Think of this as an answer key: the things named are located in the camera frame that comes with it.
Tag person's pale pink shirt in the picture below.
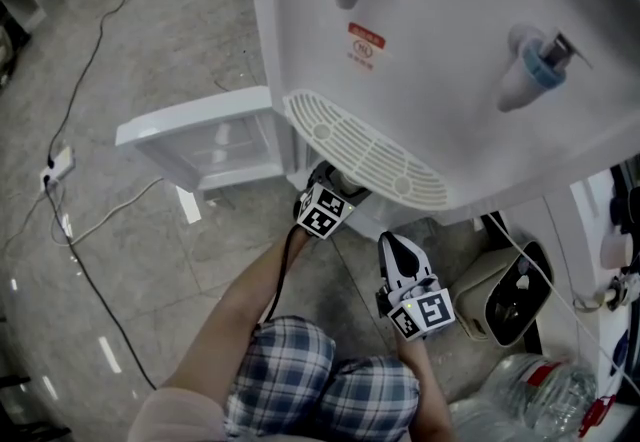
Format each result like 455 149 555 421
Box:
127 382 229 442

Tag person's left forearm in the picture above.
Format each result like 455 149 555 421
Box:
159 224 314 394

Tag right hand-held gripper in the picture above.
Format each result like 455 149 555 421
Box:
374 231 456 342

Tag small white jar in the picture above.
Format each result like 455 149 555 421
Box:
599 224 636 269

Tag person's plaid shorts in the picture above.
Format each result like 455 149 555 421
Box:
222 314 421 442

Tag white charger adapter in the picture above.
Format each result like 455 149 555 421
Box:
607 272 640 311

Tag dark blue cloth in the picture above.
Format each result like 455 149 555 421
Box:
609 329 630 376

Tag person's right forearm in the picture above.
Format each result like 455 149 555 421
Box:
396 332 456 442

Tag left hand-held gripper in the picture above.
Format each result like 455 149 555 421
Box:
295 160 374 241

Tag white water dispenser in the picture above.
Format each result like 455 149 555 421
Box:
243 0 640 244

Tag white drip tray grille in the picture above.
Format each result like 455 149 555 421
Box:
282 88 450 212

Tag white power strip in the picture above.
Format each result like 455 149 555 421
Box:
39 145 77 194

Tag white cabinet door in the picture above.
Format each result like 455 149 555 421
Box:
114 85 287 194

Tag white floor tape strip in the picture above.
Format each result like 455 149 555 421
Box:
174 184 203 225

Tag red label sticker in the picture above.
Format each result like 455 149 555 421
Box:
345 21 388 77

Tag white window sill ledge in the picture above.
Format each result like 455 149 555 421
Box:
544 169 640 442

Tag white floor cable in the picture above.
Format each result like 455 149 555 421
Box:
0 174 166 252

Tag long white cable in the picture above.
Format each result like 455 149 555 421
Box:
487 212 640 397

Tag black power cable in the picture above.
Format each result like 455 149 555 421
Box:
44 184 159 391
47 0 176 167

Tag white and black appliance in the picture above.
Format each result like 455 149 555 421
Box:
452 239 555 349

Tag black thermos flask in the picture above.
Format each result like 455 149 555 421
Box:
607 194 640 227

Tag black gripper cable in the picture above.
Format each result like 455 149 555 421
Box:
262 224 304 327

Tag blue water tap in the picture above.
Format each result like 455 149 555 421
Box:
497 23 596 114

